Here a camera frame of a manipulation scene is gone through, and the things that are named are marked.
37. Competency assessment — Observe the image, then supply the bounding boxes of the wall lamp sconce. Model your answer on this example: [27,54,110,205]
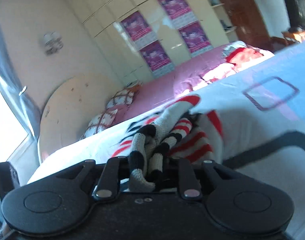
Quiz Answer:
[41,31,63,55]

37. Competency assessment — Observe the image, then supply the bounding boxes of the small wooden side table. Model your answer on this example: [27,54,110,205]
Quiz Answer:
[270,29,305,47]

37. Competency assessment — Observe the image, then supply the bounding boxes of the red and white clothes pile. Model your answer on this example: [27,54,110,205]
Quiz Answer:
[191,41,274,91]

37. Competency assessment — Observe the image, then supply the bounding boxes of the black chair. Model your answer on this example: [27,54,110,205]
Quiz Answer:
[284,0,305,30]

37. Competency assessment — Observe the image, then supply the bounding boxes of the lower right purple poster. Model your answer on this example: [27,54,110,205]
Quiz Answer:
[179,21,213,57]

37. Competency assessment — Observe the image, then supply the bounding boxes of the upper left purple poster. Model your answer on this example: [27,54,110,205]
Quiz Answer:
[120,11,157,50]

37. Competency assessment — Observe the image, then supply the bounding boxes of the near patterned pillow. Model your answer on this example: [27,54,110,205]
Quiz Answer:
[80,109,118,140]

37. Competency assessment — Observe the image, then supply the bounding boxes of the far patterned pillow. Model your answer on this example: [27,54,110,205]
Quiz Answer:
[106,89,135,109]

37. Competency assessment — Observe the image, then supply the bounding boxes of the cream glossy wardrobe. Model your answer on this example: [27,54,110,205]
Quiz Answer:
[67,0,229,85]

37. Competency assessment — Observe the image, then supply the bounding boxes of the grey window curtain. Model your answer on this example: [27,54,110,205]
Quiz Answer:
[0,25,41,140]

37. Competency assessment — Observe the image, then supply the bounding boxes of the brown wooden door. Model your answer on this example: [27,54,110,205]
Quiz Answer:
[220,0,273,51]

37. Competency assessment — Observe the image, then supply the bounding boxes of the pink checked bed sheet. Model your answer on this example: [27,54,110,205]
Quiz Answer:
[113,43,232,125]

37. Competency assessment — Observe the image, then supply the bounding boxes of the lower left purple poster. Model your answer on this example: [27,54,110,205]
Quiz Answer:
[139,40,175,78]

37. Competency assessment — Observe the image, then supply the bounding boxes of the patterned pillow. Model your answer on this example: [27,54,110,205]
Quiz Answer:
[80,109,118,140]
[106,89,135,109]

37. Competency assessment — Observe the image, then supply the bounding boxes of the corner wall shelves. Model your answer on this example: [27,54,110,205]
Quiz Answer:
[208,0,238,42]

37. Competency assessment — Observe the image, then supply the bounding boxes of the beige round headboard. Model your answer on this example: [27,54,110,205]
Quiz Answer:
[38,73,123,163]

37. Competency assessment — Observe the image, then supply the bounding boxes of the striped knit cat sweater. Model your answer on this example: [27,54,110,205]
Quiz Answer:
[113,94,224,192]

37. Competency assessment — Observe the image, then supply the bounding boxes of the purple poster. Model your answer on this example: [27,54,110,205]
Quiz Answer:
[120,11,157,50]
[139,40,175,78]
[158,0,198,30]
[179,21,213,57]

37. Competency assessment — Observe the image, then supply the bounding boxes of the upper right purple poster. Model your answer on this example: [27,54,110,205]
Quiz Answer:
[158,0,198,30]

